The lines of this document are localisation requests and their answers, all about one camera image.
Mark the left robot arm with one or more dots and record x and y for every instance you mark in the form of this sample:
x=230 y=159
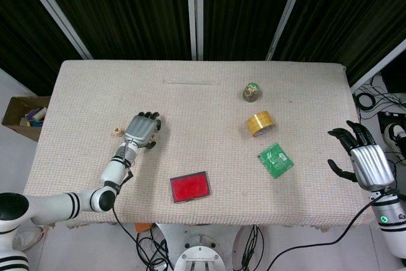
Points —
x=112 y=172

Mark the white black sneaker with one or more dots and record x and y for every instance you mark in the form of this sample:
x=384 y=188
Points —
x=395 y=134

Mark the brown cardboard box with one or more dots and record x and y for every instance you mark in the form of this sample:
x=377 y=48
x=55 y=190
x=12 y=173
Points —
x=16 y=118

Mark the dark green curtain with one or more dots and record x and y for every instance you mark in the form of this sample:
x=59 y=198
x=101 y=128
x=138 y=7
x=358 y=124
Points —
x=127 y=14

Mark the green foil jelly cup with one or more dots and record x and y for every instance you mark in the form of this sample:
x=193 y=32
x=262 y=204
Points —
x=251 y=91

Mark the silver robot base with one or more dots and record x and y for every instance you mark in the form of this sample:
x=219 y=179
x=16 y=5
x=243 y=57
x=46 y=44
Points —
x=200 y=255

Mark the green foil packet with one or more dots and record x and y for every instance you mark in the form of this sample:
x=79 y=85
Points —
x=276 y=160

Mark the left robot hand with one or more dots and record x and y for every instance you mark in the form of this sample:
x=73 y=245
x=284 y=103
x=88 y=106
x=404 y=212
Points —
x=141 y=129

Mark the red ink pad case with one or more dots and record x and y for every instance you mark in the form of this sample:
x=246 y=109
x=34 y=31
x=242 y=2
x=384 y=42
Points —
x=190 y=187

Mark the white roll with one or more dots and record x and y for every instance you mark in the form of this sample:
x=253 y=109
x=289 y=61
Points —
x=40 y=115

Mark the white frame post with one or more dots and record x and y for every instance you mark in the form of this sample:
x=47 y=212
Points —
x=287 y=14
x=377 y=64
x=54 y=10
x=194 y=14

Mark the yellow packing tape roll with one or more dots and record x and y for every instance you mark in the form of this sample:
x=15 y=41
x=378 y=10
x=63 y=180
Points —
x=258 y=122

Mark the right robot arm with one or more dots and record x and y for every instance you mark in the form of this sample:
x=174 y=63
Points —
x=390 y=214

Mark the purple packet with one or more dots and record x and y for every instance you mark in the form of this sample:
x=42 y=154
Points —
x=31 y=114

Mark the black monitor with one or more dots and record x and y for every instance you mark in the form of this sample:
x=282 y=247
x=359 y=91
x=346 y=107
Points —
x=395 y=77

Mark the orange floor object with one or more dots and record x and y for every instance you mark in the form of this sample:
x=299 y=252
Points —
x=142 y=227

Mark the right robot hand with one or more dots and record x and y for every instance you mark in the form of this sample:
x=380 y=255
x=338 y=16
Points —
x=372 y=164

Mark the beige woven tablecloth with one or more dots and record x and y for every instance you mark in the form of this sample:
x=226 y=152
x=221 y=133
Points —
x=206 y=109

